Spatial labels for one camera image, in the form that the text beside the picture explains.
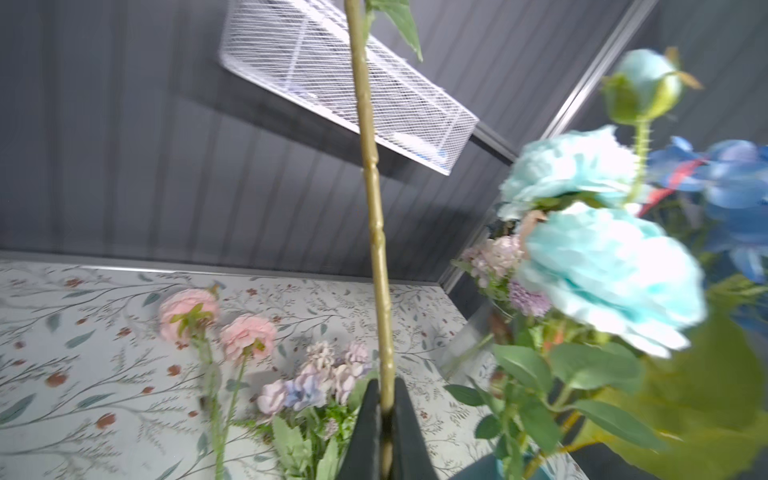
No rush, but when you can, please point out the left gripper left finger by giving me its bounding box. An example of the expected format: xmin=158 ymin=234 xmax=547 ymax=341
xmin=336 ymin=380 xmax=381 ymax=480

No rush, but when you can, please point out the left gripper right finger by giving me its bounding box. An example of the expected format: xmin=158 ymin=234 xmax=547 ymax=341
xmin=392 ymin=377 xmax=438 ymax=480

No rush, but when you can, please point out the mixed pastel flower bunch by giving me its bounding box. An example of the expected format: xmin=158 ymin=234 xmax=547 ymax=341
xmin=255 ymin=341 xmax=376 ymax=479

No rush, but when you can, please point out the pink peony stem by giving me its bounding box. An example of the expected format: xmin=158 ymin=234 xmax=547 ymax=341
xmin=158 ymin=289 xmax=277 ymax=479

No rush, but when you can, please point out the pale blue white flower stem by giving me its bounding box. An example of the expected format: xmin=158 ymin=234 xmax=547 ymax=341
xmin=449 ymin=47 xmax=699 ymax=479

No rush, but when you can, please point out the red gerbera flower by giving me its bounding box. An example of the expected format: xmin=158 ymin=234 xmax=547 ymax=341
xmin=344 ymin=0 xmax=397 ymax=479

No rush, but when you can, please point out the clear ribbed glass vase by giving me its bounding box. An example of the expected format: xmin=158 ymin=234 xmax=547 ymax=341
xmin=435 ymin=300 xmax=495 ymax=386

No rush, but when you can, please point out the blue ceramic vase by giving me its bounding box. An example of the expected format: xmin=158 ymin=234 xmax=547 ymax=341
xmin=450 ymin=455 xmax=504 ymax=480

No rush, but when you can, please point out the pastel pink lilac bouquet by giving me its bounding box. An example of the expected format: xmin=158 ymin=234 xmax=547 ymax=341
xmin=452 ymin=235 xmax=552 ymax=318

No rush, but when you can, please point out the blue hydrangea flower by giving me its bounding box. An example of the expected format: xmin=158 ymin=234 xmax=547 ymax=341
xmin=569 ymin=138 xmax=767 ymax=479

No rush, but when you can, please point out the white wire mesh basket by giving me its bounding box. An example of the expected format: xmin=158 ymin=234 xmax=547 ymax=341
xmin=218 ymin=0 xmax=481 ymax=177

